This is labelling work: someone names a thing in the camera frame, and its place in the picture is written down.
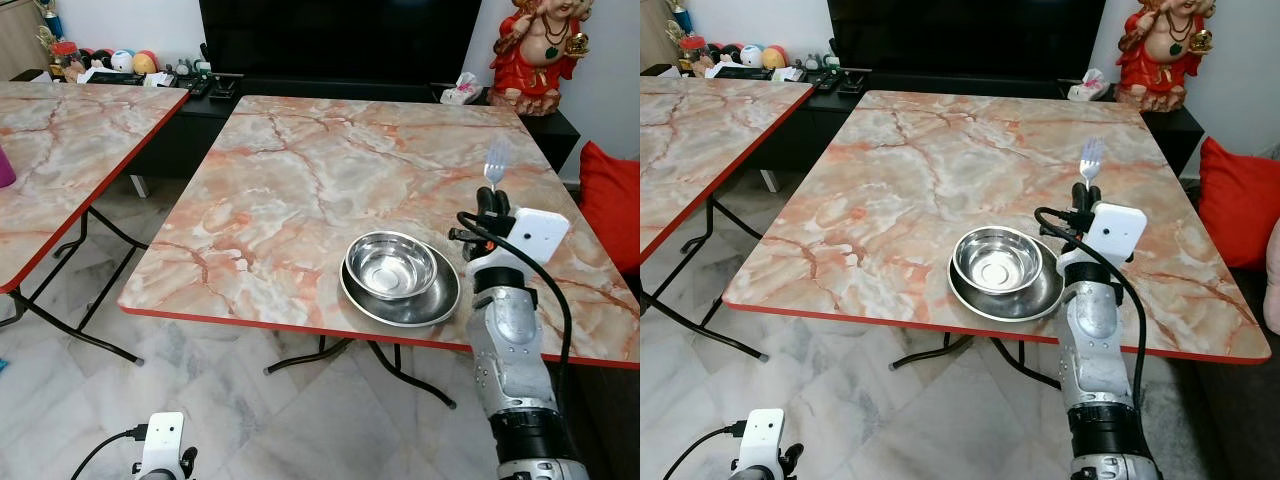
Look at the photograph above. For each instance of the silver metal fork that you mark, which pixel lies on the silver metal fork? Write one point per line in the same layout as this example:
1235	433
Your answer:
1091	156
496	160

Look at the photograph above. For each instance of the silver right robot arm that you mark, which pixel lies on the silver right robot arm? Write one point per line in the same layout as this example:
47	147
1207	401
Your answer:
510	340
1095	330

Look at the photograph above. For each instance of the stainless steel plate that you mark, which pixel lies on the stainless steel plate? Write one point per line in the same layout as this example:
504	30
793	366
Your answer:
437	300
1040	298

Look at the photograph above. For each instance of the stainless steel bowl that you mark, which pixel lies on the stainless steel bowl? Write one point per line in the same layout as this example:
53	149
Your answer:
998	260
392	265

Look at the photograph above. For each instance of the white pink tissue pack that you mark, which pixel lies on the white pink tissue pack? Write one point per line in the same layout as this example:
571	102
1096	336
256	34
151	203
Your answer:
463	92
1088	87

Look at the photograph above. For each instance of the red cushion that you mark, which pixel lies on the red cushion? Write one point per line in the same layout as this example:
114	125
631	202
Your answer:
1238	200
612	205

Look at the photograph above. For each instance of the red laughing buddha statue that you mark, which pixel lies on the red laughing buddha statue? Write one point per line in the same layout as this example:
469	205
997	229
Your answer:
535	60
1160	55

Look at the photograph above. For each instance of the marble pattern folding table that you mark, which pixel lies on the marble pattern folding table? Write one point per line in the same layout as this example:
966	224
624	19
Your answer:
700	140
60	150
900	180
300	180

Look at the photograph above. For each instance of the black flat screen television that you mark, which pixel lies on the black flat screen television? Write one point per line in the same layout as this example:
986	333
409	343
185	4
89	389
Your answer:
965	38
340	40

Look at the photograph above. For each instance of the pink cushion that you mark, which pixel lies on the pink cushion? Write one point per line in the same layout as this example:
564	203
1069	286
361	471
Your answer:
1273	275

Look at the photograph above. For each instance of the jar with red lid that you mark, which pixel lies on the jar with red lid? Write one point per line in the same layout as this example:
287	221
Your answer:
67	60
694	52

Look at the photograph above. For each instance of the gold trophy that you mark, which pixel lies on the gold trophy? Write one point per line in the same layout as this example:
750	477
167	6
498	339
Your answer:
50	18
678	14

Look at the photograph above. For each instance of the black low television cabinet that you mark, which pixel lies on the black low television cabinet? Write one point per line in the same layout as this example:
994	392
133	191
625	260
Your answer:
190	130
830	120

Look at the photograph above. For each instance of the white round toy ball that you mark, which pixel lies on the white round toy ball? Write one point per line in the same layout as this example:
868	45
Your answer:
751	54
122	60

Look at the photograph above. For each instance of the orange round toy ball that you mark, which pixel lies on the orange round toy ball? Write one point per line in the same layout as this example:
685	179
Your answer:
774	57
146	63

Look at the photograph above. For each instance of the purple cup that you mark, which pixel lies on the purple cup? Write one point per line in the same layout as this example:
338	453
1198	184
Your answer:
5	168

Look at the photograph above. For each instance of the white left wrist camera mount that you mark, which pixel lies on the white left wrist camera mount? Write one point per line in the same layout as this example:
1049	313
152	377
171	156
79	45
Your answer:
162	440
762	436

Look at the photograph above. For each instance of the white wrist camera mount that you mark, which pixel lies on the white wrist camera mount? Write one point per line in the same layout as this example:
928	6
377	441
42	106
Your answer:
162	440
762	436
538	234
1118	230

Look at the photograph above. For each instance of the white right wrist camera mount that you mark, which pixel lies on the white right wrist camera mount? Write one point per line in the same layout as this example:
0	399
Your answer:
538	234
1118	230

